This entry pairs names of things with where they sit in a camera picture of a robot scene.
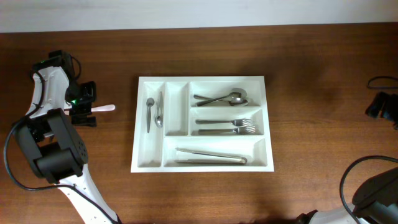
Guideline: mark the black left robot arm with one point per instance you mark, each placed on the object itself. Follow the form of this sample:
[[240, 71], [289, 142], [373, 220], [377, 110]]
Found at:
[[48, 139]]

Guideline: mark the metal fork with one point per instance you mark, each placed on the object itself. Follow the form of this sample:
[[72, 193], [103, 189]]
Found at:
[[234, 122], [239, 130]]

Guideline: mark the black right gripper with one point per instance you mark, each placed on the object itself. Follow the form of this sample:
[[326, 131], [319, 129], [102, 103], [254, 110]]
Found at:
[[388, 112]]

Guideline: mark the large metal spoon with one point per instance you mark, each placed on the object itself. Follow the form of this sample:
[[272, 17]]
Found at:
[[240, 102], [235, 94]]

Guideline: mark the pink plastic knife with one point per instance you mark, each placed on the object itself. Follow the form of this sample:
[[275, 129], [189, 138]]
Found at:
[[110, 107]]

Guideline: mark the white plastic cutlery tray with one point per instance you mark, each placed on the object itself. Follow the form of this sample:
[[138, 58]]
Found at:
[[155, 151]]

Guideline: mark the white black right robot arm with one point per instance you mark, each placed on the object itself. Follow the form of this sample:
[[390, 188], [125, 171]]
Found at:
[[375, 201]]

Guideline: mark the small metal teaspoon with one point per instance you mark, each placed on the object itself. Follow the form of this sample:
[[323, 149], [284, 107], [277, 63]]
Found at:
[[149, 103], [158, 119]]

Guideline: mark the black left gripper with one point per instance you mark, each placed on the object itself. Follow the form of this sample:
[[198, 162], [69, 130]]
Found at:
[[85, 106]]

